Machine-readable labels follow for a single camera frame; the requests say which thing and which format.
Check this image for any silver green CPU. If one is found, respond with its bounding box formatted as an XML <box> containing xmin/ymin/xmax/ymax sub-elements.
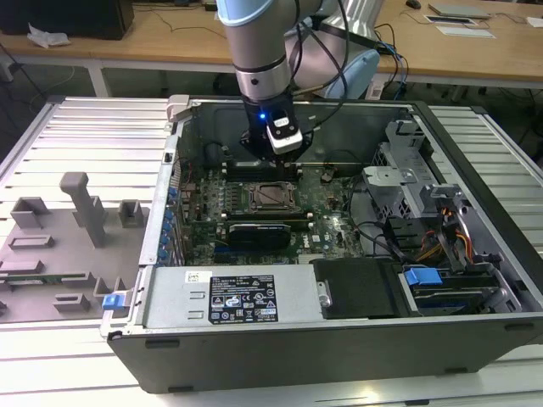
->
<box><xmin>255</xmin><ymin>187</ymin><xmax>289</xmax><ymax>205</ymax></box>

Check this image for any metal socket cover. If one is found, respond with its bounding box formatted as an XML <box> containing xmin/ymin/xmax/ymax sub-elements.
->
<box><xmin>251</xmin><ymin>183</ymin><xmax>297</xmax><ymax>209</ymax></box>

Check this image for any CPU socket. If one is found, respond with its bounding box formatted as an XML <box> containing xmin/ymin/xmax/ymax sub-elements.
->
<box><xmin>247</xmin><ymin>181</ymin><xmax>300</xmax><ymax>212</ymax></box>

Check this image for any green motherboard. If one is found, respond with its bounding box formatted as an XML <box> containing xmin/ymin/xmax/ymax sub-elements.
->
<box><xmin>177</xmin><ymin>163</ymin><xmax>374</xmax><ymax>266</ymax></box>

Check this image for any black graphics card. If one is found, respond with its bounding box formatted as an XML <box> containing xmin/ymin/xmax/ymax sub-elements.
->
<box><xmin>227</xmin><ymin>221</ymin><xmax>294</xmax><ymax>252</ymax></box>

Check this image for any wooden desk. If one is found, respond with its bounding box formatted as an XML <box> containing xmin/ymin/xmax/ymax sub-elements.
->
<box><xmin>0</xmin><ymin>0</ymin><xmax>543</xmax><ymax>97</ymax></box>

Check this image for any silver metal drive cage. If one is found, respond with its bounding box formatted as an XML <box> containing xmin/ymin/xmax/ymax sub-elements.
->
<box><xmin>363</xmin><ymin>120</ymin><xmax>432</xmax><ymax>213</ymax></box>

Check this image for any silver power supply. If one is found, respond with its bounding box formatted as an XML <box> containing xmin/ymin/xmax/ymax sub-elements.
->
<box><xmin>142</xmin><ymin>266</ymin><xmax>324</xmax><ymax>330</ymax></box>

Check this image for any black plastic shroud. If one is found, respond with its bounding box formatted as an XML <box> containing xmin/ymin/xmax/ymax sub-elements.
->
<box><xmin>311</xmin><ymin>258</ymin><xmax>404</xmax><ymax>320</ymax></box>

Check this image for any grey metal disk bay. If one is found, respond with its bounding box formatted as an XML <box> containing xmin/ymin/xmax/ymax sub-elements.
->
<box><xmin>418</xmin><ymin>183</ymin><xmax>523</xmax><ymax>315</ymax></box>

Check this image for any hard disk in blue carrier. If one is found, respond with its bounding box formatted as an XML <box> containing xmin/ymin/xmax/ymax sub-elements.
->
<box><xmin>402</xmin><ymin>265</ymin><xmax>510</xmax><ymax>317</ymax></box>

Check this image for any blue case latch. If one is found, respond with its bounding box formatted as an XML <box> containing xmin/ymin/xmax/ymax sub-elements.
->
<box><xmin>103</xmin><ymin>294</ymin><xmax>128</xmax><ymax>312</ymax></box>

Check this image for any black PC case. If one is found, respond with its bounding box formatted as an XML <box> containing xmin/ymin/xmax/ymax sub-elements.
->
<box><xmin>99</xmin><ymin>95</ymin><xmax>543</xmax><ymax>393</ymax></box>

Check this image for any grey parts rack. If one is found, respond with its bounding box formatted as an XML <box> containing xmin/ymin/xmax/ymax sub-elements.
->
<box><xmin>0</xmin><ymin>171</ymin><xmax>148</xmax><ymax>326</ymax></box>

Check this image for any black box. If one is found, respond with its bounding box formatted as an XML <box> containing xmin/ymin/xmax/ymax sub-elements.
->
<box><xmin>0</xmin><ymin>0</ymin><xmax>135</xmax><ymax>42</ymax></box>

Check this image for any silver laptop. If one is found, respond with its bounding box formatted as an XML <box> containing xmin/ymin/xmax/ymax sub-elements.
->
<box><xmin>427</xmin><ymin>1</ymin><xmax>494</xmax><ymax>20</ymax></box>

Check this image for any green RAM stick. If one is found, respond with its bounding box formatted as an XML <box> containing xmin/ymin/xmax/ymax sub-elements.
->
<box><xmin>0</xmin><ymin>273</ymin><xmax>88</xmax><ymax>284</ymax></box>

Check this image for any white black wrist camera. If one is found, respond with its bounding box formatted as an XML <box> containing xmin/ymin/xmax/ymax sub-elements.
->
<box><xmin>266</xmin><ymin>109</ymin><xmax>304</xmax><ymax>155</ymax></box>

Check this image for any black cable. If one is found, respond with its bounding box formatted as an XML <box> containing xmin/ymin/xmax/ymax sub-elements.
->
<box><xmin>346</xmin><ymin>176</ymin><xmax>406</xmax><ymax>260</ymax></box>

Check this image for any blue cable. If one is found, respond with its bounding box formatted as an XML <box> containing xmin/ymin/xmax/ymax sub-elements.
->
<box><xmin>378</xmin><ymin>39</ymin><xmax>411</xmax><ymax>99</ymax></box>

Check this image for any orange yellow power wire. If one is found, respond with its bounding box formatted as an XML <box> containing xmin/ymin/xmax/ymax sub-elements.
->
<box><xmin>417</xmin><ymin>207</ymin><xmax>474</xmax><ymax>262</ymax></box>

